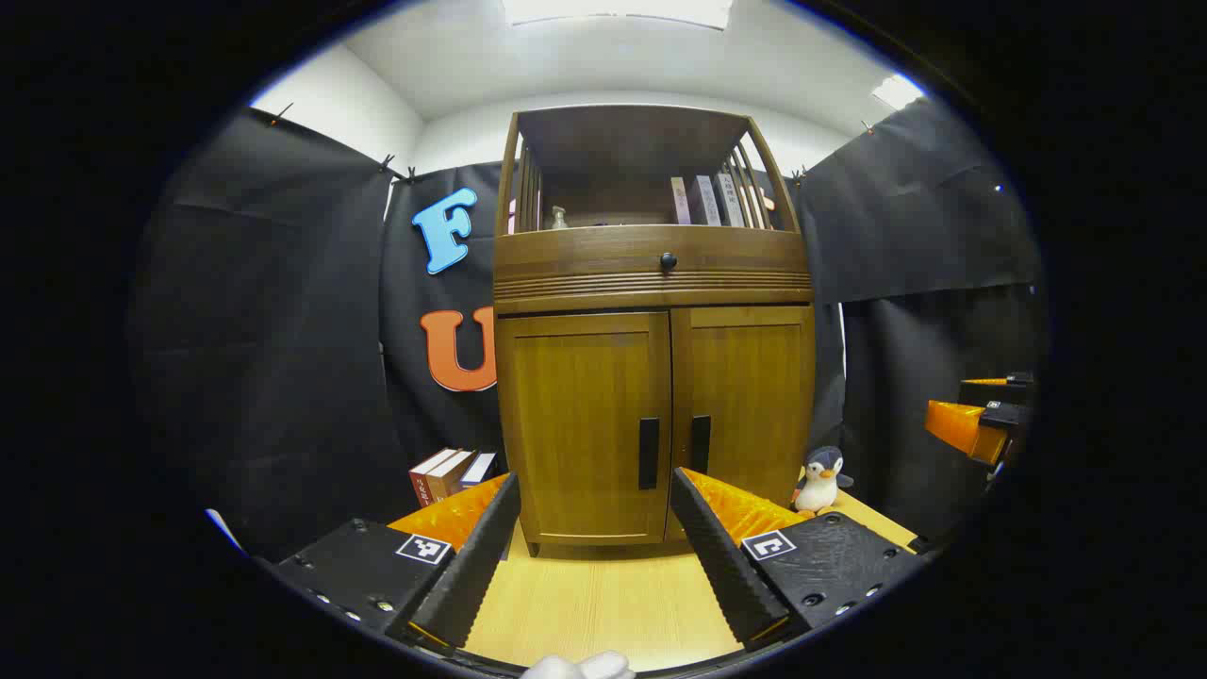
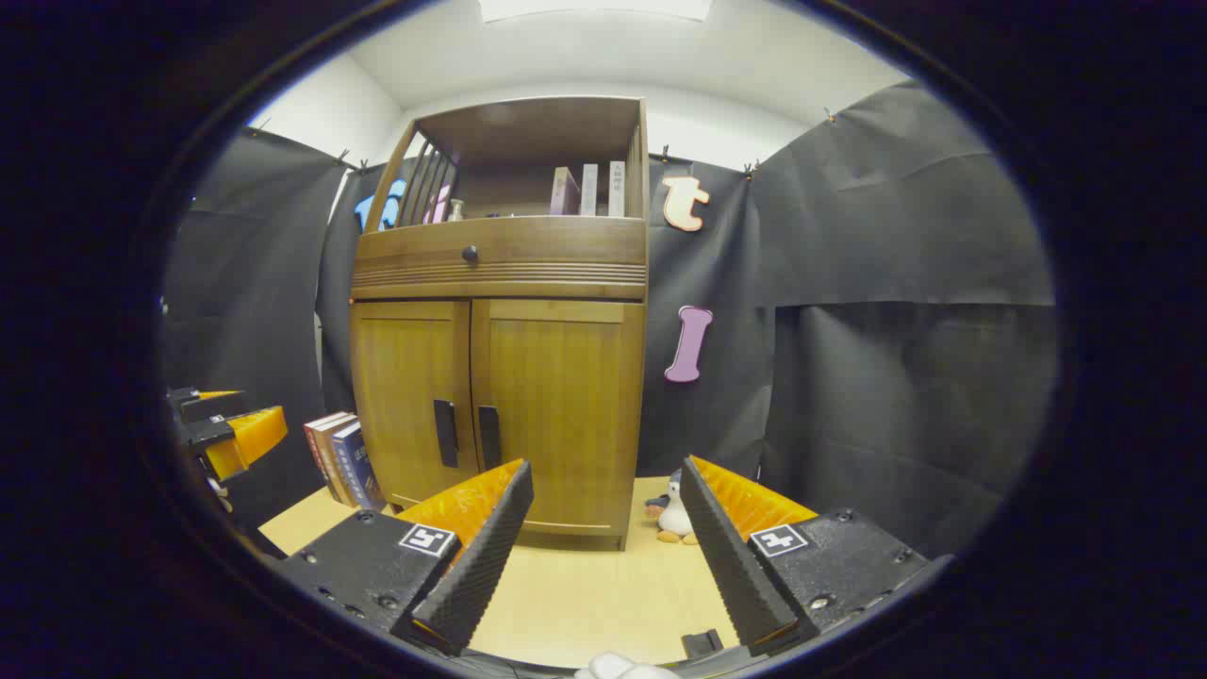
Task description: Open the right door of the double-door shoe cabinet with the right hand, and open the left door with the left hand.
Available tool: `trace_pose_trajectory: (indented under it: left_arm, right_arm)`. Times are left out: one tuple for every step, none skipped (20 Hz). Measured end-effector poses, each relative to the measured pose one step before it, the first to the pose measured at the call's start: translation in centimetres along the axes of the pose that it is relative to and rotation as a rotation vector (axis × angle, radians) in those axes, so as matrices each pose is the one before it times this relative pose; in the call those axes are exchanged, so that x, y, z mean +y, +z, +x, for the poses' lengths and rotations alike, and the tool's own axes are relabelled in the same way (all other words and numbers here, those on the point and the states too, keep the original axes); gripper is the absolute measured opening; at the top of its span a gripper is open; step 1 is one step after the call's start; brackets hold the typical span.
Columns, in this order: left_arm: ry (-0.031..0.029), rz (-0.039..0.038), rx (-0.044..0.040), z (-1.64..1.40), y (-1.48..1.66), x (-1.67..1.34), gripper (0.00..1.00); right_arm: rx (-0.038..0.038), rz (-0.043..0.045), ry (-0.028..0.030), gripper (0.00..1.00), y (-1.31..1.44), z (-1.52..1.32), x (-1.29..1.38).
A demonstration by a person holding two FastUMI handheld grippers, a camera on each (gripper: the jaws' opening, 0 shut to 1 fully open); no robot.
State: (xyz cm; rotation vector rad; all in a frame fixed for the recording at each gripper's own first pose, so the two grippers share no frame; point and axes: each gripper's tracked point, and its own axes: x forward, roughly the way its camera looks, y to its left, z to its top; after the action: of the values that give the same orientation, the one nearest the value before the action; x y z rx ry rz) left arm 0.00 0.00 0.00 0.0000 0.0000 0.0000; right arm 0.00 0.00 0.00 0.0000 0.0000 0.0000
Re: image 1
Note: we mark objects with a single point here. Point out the small clear bottle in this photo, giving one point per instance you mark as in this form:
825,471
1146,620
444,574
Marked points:
559,220

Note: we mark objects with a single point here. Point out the white upright book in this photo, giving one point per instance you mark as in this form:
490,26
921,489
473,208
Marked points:
729,200

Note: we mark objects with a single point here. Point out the blue book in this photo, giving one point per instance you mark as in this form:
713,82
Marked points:
479,469

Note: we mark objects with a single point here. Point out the brown book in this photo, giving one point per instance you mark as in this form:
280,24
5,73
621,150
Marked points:
448,476

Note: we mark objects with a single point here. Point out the grey upright book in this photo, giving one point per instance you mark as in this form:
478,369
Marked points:
706,200

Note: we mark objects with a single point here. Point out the red and white book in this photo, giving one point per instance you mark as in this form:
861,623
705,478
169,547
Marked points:
422,481

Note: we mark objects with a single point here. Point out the black backdrop cloth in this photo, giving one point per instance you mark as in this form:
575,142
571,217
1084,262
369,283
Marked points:
283,330

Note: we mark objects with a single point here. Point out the wooden cabinet door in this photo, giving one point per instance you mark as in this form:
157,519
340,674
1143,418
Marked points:
745,396
575,424

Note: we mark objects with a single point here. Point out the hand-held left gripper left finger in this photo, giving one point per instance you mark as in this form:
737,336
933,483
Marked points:
471,566

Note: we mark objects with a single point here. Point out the small ceiling light panel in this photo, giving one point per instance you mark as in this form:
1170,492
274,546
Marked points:
896,91

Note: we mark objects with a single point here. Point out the penguin plush toy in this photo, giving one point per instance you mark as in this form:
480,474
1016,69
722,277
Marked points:
818,486

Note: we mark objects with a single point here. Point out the large ceiling light panel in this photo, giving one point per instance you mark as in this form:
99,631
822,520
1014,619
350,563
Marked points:
613,9

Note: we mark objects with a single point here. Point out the brown wooden shoe cabinet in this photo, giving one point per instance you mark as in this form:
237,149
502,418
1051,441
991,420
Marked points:
622,141

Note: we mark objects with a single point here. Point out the wooden drawer with black knob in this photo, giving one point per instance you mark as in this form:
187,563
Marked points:
585,255

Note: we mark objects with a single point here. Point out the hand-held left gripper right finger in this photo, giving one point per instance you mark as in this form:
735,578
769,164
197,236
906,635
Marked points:
717,556

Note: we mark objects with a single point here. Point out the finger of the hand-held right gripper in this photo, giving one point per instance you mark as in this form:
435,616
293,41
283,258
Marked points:
957,429
995,389

